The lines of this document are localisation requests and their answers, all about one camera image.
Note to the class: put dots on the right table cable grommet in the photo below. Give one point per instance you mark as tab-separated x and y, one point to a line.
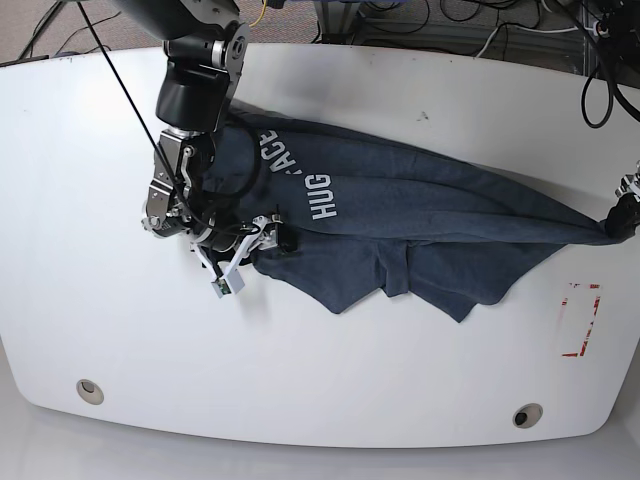
527	416

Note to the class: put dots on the left table cable grommet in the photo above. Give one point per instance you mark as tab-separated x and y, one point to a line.
90	392

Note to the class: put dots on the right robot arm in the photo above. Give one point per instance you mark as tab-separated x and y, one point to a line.
205	44

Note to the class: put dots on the dark blue t-shirt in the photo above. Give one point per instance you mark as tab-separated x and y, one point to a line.
373	214

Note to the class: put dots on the red tape rectangle marking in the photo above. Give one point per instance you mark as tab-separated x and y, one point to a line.
578	313

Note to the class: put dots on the aluminium frame structure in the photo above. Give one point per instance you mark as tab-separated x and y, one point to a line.
527	32

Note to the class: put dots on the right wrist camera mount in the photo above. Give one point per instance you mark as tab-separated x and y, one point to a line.
223	266

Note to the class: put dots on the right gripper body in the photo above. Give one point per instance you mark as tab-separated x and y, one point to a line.
217	244

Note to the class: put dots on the table cable grommet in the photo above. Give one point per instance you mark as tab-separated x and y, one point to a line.
90	392
527	416

